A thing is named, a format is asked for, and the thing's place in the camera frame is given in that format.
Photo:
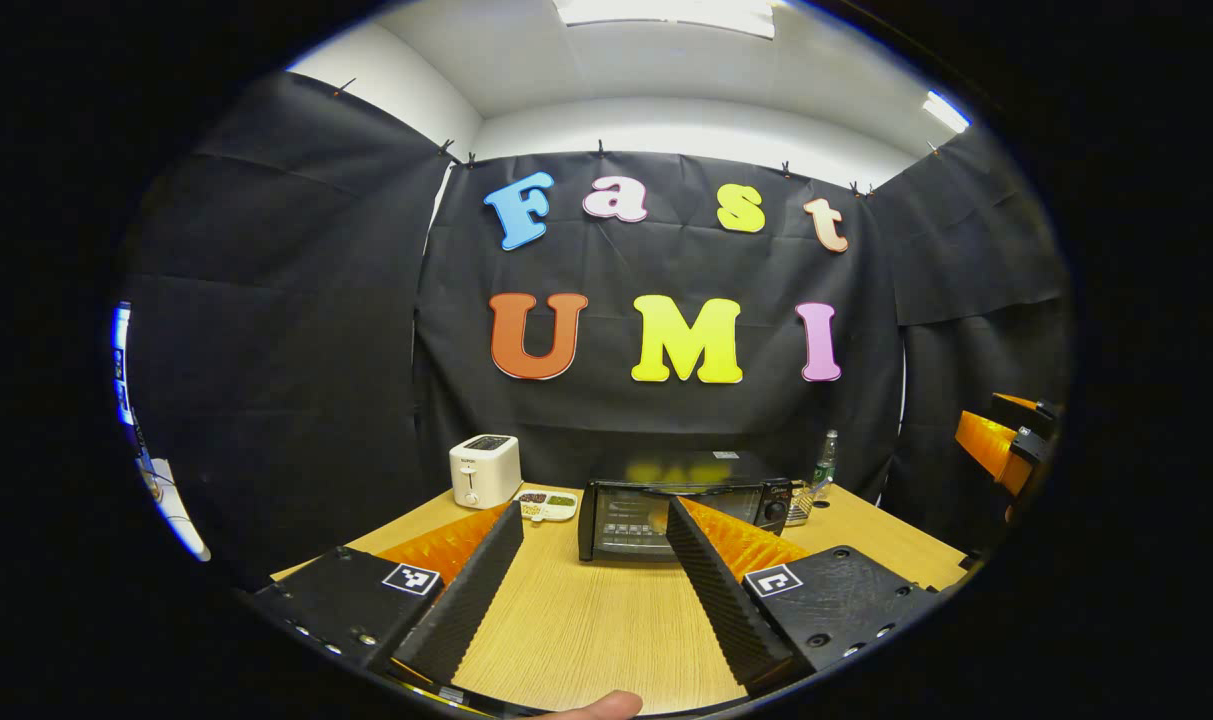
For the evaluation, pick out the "black electric oven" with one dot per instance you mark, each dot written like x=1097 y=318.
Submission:
x=626 y=525

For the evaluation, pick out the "clear green-label water bottle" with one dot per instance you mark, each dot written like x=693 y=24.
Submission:
x=826 y=468

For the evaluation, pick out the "metal mesh utensil holder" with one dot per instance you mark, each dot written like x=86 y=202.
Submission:
x=801 y=508

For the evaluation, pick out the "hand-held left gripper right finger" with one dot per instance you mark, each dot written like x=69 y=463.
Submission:
x=726 y=610

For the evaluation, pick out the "white divided snack tray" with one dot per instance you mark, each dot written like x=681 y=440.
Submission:
x=556 y=505

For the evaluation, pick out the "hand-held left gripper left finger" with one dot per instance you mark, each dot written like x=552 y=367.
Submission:
x=471 y=600

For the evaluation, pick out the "black backdrop cloth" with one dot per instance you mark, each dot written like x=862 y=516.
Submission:
x=666 y=420

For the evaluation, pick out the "ceiling light panel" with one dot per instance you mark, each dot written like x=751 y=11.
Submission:
x=946 y=112
x=666 y=15

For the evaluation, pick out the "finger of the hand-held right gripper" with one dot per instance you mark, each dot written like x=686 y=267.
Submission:
x=1028 y=412
x=986 y=450

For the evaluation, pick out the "white toaster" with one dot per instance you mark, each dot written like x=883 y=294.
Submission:
x=486 y=470

